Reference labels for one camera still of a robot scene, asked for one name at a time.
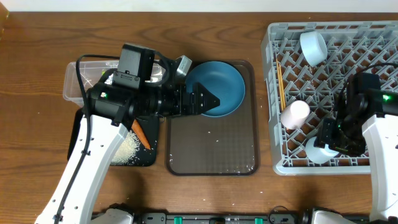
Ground dark blue plate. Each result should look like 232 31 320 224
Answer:
185 61 246 118

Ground light blue cup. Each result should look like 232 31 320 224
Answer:
305 137 339 164

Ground orange carrot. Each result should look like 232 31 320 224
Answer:
131 119 151 149

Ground pink cup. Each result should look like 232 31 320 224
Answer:
280 100 310 129

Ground pile of rice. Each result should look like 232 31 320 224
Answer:
111 131 156 167

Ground wooden chopstick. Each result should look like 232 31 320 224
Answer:
275 59 285 112
277 62 287 111

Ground light blue bowl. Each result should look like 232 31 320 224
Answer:
300 31 328 67

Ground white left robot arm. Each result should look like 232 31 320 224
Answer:
36 83 220 223

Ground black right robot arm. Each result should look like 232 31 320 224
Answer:
313 72 397 223

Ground grey dishwasher rack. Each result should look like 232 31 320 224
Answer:
261 21 397 175

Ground brown serving tray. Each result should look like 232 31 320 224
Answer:
166 60 260 176

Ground black plastic tray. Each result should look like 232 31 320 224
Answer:
67 107 160 167

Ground clear plastic bin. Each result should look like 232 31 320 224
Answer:
63 60 165 107

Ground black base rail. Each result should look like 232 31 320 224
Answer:
91 203 371 224

